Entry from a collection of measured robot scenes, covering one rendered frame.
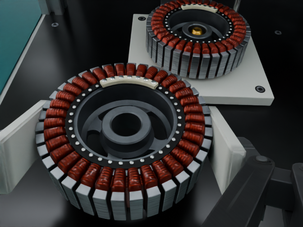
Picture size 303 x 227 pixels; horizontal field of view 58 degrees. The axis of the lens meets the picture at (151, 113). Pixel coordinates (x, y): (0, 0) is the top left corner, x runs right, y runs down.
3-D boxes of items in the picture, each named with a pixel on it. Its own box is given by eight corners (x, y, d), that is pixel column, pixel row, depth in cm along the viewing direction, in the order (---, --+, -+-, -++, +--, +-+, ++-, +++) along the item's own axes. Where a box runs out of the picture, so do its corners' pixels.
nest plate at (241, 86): (270, 106, 28) (275, 97, 27) (125, 101, 28) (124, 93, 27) (241, 25, 38) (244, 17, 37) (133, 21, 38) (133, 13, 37)
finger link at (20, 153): (9, 195, 14) (-6, 195, 14) (53, 138, 20) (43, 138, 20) (1, 142, 13) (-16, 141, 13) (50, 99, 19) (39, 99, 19)
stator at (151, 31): (246, 88, 28) (258, 59, 25) (138, 75, 29) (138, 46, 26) (239, 27, 35) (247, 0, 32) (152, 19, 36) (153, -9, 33)
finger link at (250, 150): (255, 183, 12) (326, 186, 12) (227, 135, 16) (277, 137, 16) (250, 212, 12) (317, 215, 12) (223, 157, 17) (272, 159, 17)
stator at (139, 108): (213, 225, 17) (228, 200, 14) (27, 220, 16) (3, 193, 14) (196, 94, 24) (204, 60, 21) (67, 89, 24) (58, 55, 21)
